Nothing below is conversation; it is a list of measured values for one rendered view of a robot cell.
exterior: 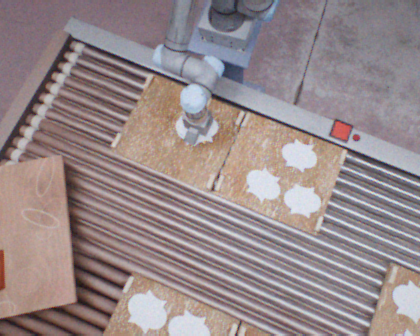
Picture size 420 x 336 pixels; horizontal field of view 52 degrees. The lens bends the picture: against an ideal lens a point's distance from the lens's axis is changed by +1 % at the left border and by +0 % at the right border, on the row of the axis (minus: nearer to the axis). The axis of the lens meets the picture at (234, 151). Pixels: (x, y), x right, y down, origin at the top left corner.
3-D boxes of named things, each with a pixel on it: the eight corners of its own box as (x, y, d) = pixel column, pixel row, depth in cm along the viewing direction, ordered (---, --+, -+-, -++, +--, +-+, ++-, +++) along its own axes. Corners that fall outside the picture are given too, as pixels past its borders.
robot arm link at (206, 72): (193, 46, 133) (177, 75, 131) (226, 59, 132) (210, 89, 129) (196, 58, 141) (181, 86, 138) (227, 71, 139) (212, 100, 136)
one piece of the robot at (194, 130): (171, 127, 138) (177, 141, 153) (196, 138, 137) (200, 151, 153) (187, 95, 141) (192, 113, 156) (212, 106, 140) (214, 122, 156)
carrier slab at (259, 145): (247, 113, 168) (247, 111, 167) (345, 150, 164) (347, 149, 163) (212, 194, 159) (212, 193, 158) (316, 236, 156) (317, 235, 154)
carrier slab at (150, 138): (152, 75, 172) (152, 73, 171) (246, 113, 168) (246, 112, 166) (111, 151, 163) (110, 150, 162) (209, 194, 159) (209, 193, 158)
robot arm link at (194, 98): (210, 87, 127) (198, 111, 125) (212, 101, 138) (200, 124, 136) (187, 77, 128) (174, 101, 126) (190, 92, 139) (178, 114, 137)
